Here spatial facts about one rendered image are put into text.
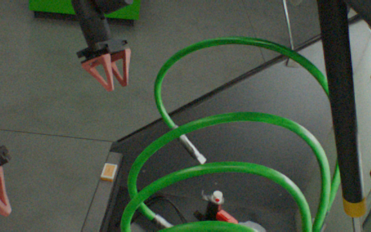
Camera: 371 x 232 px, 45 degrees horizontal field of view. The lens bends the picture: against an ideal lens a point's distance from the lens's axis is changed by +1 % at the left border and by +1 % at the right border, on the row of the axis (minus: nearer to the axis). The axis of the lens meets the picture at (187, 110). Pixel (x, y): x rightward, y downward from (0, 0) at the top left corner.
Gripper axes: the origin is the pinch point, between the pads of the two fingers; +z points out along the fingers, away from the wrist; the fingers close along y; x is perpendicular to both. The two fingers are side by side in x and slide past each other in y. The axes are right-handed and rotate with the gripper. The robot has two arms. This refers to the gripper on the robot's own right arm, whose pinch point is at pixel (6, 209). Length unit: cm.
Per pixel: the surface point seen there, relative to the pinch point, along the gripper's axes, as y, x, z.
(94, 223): 2.0, 18.9, 19.2
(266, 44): 50, 6, -3
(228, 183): 29, 42, 38
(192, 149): 29.3, 16.1, 12.7
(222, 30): 60, 378, 74
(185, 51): 37.7, 13.5, -6.3
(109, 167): 6.0, 35.3, 15.5
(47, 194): -66, 139, 54
